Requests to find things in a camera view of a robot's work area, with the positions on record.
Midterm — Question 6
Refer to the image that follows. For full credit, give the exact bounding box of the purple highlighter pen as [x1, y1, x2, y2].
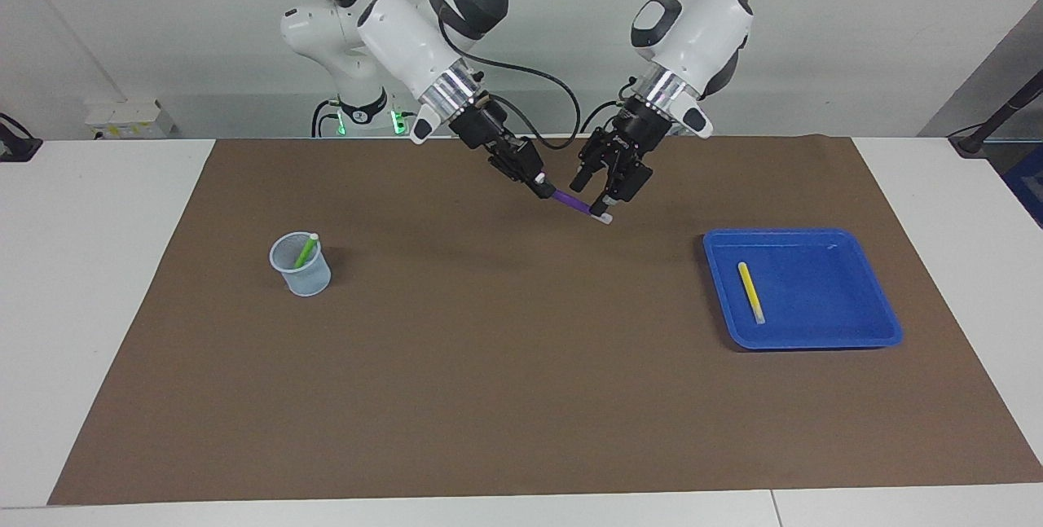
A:
[534, 175, 614, 225]

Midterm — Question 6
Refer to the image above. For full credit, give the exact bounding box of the yellow highlighter pen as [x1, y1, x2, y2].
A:
[737, 261, 767, 325]

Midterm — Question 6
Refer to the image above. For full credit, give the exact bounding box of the blue plastic tray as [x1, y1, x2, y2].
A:
[702, 227, 904, 350]

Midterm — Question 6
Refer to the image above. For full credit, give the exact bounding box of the brown table mat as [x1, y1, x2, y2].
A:
[47, 134, 1043, 506]

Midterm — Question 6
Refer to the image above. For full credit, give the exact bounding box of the translucent plastic pen cup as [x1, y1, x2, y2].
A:
[269, 231, 332, 297]

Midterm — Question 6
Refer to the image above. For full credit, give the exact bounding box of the black stand pole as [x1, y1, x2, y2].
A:
[949, 71, 1043, 157]

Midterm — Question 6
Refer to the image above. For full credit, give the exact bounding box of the blue box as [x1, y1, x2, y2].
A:
[1002, 144, 1043, 226]

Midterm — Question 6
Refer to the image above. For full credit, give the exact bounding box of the black base cable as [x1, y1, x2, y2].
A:
[311, 98, 341, 138]
[580, 91, 630, 134]

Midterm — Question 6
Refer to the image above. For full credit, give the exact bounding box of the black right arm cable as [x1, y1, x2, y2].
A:
[436, 0, 582, 152]

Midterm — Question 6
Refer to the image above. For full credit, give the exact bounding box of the white wall socket box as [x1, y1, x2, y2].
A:
[86, 99, 176, 141]

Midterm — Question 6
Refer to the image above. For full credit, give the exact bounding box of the black clamp mount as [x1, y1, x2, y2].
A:
[0, 113, 43, 163]

